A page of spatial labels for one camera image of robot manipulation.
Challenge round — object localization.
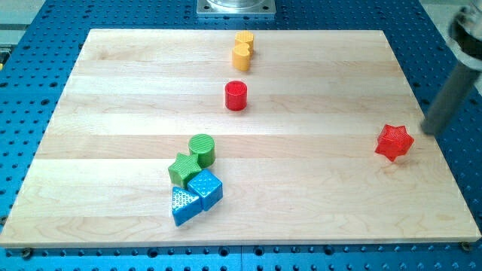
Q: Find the blue triangle block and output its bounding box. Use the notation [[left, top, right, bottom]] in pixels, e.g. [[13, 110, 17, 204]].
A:
[[172, 187, 203, 227]]

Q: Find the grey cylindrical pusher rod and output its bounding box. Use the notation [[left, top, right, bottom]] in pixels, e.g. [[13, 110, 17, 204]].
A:
[[420, 62, 481, 136]]

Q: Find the red cylinder block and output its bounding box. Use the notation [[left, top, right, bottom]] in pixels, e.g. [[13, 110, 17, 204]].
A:
[[224, 81, 248, 111]]

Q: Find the light wooden board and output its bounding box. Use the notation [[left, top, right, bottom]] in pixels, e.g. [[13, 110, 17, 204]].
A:
[[1, 29, 480, 248]]

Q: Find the green star block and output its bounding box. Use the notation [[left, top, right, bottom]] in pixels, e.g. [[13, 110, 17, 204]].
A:
[[168, 153, 202, 189]]

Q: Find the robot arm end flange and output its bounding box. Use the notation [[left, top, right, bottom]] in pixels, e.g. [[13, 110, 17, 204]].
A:
[[447, 0, 481, 72]]

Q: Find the green cylinder block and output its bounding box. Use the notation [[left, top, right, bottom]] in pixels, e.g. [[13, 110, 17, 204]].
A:
[[188, 134, 215, 168]]

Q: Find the yellow hexagon block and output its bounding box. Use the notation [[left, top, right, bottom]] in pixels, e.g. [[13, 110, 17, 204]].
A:
[[234, 30, 255, 53]]

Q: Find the red star block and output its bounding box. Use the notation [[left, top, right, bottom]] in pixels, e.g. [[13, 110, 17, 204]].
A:
[[374, 124, 414, 162]]

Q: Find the blue cube block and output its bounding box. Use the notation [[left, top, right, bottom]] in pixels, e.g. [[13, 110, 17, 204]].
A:
[[188, 169, 224, 211]]

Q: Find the yellow heart block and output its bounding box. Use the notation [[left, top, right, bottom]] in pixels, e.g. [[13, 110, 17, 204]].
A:
[[232, 43, 251, 72]]

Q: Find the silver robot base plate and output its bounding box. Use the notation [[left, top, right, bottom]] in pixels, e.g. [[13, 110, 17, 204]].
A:
[[197, 0, 276, 16]]

